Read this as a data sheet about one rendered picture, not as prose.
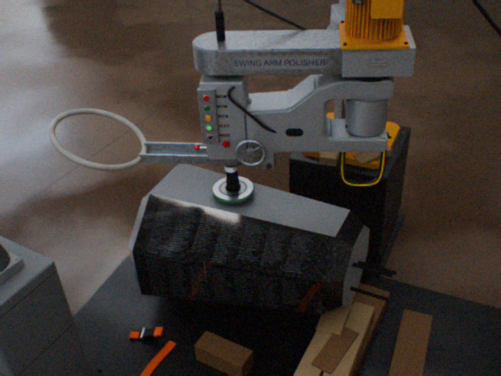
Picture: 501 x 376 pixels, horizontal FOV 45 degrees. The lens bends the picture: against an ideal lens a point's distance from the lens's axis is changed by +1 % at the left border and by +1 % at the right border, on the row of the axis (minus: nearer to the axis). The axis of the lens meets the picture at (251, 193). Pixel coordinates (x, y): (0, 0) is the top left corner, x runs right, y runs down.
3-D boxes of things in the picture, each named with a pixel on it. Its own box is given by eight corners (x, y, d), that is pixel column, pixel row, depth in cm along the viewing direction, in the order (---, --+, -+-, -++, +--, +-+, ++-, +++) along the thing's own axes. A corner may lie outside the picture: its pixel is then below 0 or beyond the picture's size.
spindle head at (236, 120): (282, 142, 308) (281, 60, 282) (280, 165, 291) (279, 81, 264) (213, 141, 311) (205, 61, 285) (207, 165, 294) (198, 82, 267)
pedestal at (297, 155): (315, 196, 447) (318, 108, 403) (404, 216, 424) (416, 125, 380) (282, 251, 400) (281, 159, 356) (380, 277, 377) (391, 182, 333)
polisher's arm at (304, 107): (380, 149, 305) (390, 59, 276) (385, 175, 287) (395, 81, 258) (237, 148, 312) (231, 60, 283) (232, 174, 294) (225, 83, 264)
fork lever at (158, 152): (277, 149, 310) (277, 141, 307) (275, 171, 294) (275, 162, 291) (146, 146, 315) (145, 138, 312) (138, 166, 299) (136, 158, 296)
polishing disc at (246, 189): (243, 204, 304) (243, 203, 303) (206, 197, 311) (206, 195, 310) (259, 182, 320) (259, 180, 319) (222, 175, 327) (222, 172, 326)
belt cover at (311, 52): (405, 59, 278) (409, 24, 268) (412, 84, 258) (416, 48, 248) (200, 62, 287) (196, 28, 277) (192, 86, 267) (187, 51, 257)
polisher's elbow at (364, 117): (343, 117, 295) (345, 81, 284) (383, 117, 294) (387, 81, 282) (345, 138, 280) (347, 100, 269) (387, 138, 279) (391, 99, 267)
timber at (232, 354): (196, 359, 331) (193, 345, 324) (207, 344, 339) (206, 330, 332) (243, 381, 318) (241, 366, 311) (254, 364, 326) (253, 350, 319)
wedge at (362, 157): (381, 147, 354) (382, 140, 351) (391, 156, 346) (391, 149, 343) (351, 156, 348) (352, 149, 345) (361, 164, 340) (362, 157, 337)
